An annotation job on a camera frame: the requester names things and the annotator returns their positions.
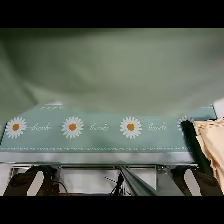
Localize silver frame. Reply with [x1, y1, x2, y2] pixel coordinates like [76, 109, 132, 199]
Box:
[0, 151, 224, 197]

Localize black cable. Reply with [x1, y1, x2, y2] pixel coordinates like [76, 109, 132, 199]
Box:
[104, 172, 127, 197]
[52, 179, 69, 196]

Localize peach garment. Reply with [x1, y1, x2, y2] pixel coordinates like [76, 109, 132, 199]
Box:
[193, 119, 224, 194]

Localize pale green shirt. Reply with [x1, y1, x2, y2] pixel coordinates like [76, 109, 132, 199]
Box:
[0, 28, 224, 135]

